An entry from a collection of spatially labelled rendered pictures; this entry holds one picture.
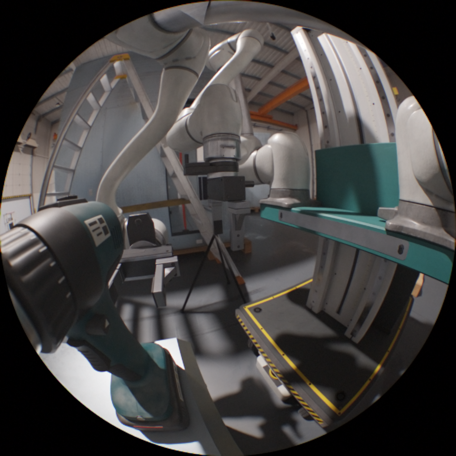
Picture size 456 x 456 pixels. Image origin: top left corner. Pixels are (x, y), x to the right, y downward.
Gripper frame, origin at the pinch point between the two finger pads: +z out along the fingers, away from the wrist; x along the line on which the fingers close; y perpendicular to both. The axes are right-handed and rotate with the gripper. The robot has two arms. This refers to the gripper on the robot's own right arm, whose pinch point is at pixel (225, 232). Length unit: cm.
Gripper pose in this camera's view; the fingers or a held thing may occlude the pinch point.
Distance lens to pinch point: 39.6
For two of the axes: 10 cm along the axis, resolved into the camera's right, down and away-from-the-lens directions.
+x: -3.6, -2.1, 9.1
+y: 9.3, -1.3, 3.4
